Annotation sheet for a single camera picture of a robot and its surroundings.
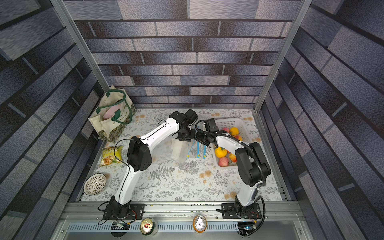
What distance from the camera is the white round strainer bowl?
0.80 meters

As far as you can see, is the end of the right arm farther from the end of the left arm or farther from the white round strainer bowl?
the white round strainer bowl

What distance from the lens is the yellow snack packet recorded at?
892 millimetres

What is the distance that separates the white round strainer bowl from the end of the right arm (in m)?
0.57

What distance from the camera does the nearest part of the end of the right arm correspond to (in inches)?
27.8

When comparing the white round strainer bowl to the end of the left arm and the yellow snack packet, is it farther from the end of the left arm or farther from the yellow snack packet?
the end of the left arm

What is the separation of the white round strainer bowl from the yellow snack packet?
0.27ft

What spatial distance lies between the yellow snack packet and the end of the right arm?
0.51 meters

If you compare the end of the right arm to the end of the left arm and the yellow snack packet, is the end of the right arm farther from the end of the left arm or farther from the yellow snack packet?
the yellow snack packet
